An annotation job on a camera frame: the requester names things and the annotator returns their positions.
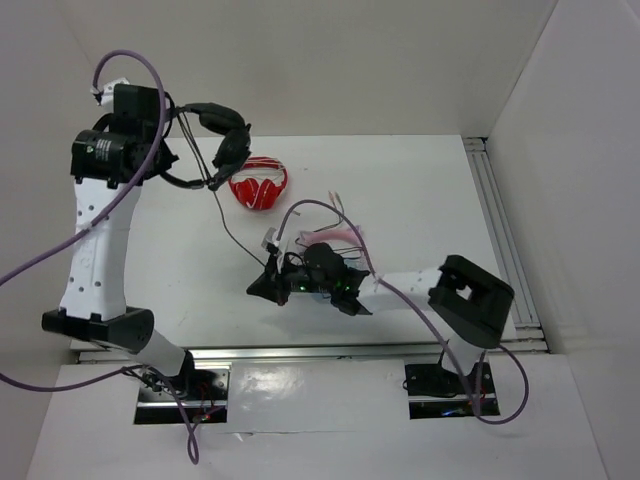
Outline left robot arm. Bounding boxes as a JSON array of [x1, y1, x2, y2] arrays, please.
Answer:
[[42, 83, 198, 399]]

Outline aluminium rail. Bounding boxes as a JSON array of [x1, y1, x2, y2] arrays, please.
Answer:
[[463, 137, 550, 353], [77, 341, 544, 364]]

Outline red headphones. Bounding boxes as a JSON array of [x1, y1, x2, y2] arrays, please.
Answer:
[[228, 156, 289, 211]]

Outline black headset cable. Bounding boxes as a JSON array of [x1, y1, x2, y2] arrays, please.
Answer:
[[177, 112, 366, 271]]

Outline purple cable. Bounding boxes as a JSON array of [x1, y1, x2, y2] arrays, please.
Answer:
[[272, 198, 530, 426], [0, 49, 201, 465]]

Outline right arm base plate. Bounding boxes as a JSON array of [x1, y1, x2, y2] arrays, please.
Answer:
[[402, 362, 500, 420]]

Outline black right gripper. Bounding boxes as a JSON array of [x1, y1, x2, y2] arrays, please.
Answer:
[[247, 251, 334, 306]]

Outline pink blue cat-ear headphones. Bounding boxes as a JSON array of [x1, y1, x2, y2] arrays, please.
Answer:
[[295, 226, 367, 268]]

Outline black headset with microphone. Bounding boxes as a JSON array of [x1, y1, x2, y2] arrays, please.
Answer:
[[159, 102, 253, 191]]

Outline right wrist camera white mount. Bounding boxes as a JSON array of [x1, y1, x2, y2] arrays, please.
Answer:
[[261, 227, 289, 273]]

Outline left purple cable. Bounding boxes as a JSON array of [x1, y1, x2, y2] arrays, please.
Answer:
[[0, 49, 201, 465]]

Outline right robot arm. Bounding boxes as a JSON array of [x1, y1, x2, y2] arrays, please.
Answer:
[[247, 242, 514, 392]]

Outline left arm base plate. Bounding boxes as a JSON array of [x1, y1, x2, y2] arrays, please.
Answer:
[[134, 365, 231, 425]]

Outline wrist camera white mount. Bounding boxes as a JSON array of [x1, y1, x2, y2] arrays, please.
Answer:
[[261, 227, 289, 273], [90, 77, 130, 113]]

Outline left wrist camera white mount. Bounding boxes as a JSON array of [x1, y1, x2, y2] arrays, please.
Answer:
[[90, 77, 130, 113]]

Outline aluminium right side rail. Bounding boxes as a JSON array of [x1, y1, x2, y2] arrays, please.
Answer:
[[463, 137, 550, 353]]

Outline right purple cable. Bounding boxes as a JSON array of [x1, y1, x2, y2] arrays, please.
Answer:
[[272, 198, 530, 426]]

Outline aluminium front rail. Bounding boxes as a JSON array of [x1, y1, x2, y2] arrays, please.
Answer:
[[77, 341, 544, 364]]

